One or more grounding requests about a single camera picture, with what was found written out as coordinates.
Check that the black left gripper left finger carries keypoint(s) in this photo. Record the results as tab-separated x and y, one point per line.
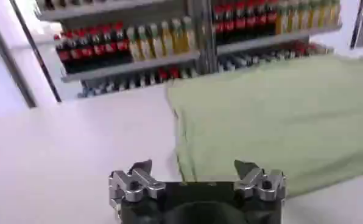
139	181

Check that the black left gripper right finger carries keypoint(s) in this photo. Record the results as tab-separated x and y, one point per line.
257	182

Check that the pale green cloth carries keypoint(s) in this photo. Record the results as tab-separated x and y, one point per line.
276	121

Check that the shelf rack with bottles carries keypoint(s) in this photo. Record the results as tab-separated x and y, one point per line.
181	42

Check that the dark metal pole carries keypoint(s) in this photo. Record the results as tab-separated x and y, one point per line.
35	50

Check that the grey metal frame post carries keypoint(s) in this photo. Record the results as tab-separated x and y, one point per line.
9	61

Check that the grey window frame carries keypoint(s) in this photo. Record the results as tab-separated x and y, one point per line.
362	24

